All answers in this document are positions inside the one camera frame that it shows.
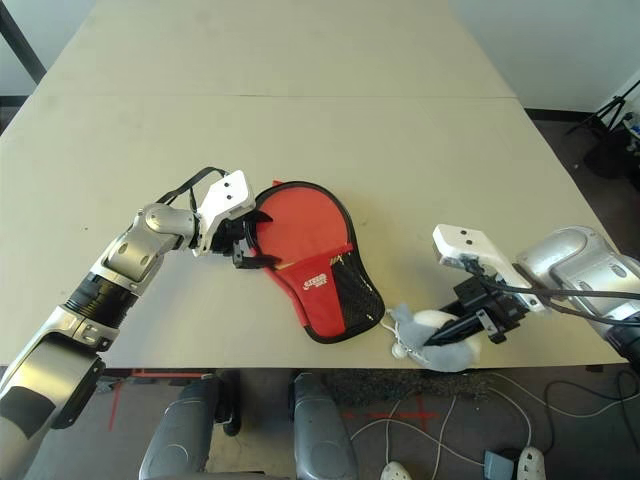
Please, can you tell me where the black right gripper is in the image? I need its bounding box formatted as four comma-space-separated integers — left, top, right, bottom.
423, 277, 526, 349

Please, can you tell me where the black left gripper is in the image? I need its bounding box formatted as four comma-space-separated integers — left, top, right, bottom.
214, 209, 281, 271

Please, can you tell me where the grey plush keychain toy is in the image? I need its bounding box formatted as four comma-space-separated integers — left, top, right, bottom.
382, 302, 484, 374

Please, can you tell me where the red black paddle case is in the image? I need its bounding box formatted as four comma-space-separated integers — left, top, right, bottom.
244, 178, 387, 345

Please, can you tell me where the dark speckled floor mat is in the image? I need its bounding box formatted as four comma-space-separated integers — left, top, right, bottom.
324, 369, 494, 404

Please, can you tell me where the grey right robot leg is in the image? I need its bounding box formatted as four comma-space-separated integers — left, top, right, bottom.
292, 372, 359, 480

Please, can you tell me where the grey robot leg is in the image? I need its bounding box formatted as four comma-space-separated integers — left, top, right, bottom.
292, 372, 359, 480
138, 374, 221, 480

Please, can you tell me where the grey left robot leg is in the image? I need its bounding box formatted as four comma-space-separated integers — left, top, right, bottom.
138, 374, 221, 480

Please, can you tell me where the black bag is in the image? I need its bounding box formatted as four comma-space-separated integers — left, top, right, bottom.
584, 129, 636, 179

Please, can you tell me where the white box with bottles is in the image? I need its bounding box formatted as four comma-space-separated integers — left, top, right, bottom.
624, 112, 640, 151

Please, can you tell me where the black tripod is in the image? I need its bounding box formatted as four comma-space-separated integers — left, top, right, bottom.
564, 79, 640, 134

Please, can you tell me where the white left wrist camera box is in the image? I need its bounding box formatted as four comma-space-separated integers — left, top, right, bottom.
192, 170, 257, 259

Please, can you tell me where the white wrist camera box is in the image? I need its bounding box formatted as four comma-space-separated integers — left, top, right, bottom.
192, 170, 257, 259
432, 223, 546, 314

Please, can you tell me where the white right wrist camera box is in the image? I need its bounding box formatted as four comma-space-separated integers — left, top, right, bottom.
432, 223, 546, 314

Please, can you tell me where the black left arm ribbon cable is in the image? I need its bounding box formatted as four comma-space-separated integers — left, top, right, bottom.
155, 167, 231, 211

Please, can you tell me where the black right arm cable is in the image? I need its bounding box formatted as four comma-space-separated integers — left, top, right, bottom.
462, 254, 640, 321

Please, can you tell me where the white floor cable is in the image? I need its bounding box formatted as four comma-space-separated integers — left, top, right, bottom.
349, 372, 534, 480

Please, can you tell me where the black post under table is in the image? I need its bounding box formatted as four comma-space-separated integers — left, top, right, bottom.
217, 369, 242, 436

